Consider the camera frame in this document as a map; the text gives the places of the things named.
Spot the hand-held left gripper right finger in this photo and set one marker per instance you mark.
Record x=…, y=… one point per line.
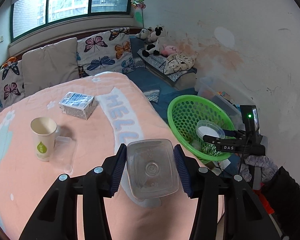
x=182, y=170

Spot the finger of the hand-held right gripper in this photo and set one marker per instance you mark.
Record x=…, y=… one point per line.
x=212, y=139
x=233, y=133

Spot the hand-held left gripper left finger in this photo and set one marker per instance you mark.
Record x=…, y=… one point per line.
x=118, y=170

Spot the clear round plastic lid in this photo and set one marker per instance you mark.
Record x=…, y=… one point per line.
x=208, y=130

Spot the clear plastic bottle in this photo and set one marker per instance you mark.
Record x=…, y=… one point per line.
x=152, y=167

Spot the green perforated plastic basket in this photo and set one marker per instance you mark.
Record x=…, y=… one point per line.
x=180, y=110

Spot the white blue milk carton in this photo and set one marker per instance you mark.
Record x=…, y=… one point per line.
x=77, y=105

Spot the white paper cup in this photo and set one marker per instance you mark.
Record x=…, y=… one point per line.
x=43, y=140

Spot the person's right forearm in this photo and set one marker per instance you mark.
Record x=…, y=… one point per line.
x=287, y=197

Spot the person's right hand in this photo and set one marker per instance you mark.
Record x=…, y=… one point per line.
x=265, y=166

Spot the clear plastic storage box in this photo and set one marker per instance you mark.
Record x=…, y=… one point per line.
x=215, y=90

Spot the red plastic stool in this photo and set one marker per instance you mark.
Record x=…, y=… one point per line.
x=265, y=201

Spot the grey patterned cloth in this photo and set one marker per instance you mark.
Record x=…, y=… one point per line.
x=152, y=95

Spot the spotted cream cloth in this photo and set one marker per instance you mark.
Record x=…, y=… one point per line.
x=178, y=63

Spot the blue sofa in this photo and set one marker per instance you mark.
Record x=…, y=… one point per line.
x=150, y=80

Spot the checkered grey mat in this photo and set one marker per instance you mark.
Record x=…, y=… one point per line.
x=152, y=61

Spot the pink plush toy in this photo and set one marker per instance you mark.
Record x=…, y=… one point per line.
x=170, y=50

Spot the black white cow plush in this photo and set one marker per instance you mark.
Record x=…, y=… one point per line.
x=156, y=42

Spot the large butterfly print pillow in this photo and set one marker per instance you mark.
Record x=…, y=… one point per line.
x=105, y=52

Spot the plain grey pillow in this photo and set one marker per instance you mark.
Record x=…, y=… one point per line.
x=50, y=65

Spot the grey plush toy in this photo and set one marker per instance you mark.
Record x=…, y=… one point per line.
x=143, y=33

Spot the small butterfly print pillow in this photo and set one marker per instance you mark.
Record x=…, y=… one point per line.
x=7, y=87

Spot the orange plush toy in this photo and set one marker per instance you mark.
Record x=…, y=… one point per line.
x=8, y=62

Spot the colourful pinwheel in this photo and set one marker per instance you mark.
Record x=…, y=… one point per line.
x=138, y=2

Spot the green framed window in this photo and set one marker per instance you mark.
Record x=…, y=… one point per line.
x=65, y=0

